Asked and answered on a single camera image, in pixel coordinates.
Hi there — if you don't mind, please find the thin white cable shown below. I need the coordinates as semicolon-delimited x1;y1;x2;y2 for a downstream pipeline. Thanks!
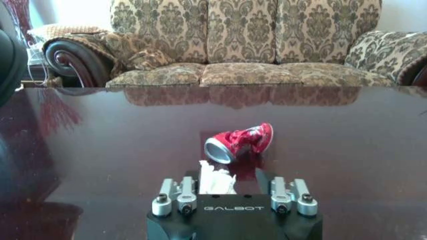
26;58;85;87

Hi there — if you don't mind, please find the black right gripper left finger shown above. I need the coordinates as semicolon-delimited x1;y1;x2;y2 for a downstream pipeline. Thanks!
150;170;201;216

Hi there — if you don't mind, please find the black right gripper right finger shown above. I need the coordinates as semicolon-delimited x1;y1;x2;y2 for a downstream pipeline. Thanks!
254;168;320;216

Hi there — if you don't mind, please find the crushed red soda can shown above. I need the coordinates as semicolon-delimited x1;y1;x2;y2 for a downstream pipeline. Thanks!
202;122;274;165

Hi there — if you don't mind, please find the beige damask patterned sofa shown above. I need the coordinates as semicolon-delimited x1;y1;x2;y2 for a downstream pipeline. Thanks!
41;0;427;89

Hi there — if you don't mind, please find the dark red curtain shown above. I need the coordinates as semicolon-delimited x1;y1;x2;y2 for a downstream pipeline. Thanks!
3;0;34;36

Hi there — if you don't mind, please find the crumpled white tissue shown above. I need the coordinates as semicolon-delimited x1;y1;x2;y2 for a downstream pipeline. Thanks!
197;159;237;195

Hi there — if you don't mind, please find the black trash bin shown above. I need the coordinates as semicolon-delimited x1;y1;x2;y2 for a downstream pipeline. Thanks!
0;0;29;107

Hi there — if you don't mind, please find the orange checked cloth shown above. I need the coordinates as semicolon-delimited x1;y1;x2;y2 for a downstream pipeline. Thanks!
25;23;109;44

